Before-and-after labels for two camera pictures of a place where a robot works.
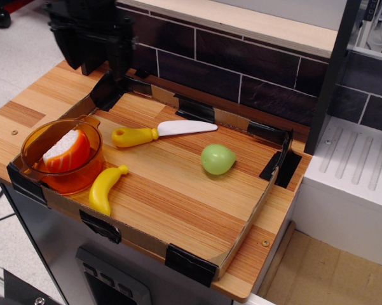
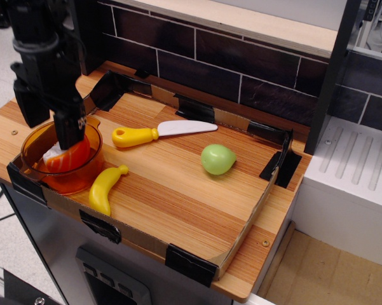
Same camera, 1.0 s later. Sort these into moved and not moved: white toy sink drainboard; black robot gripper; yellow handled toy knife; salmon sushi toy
Moved: black robot gripper
Not moved: white toy sink drainboard; salmon sushi toy; yellow handled toy knife
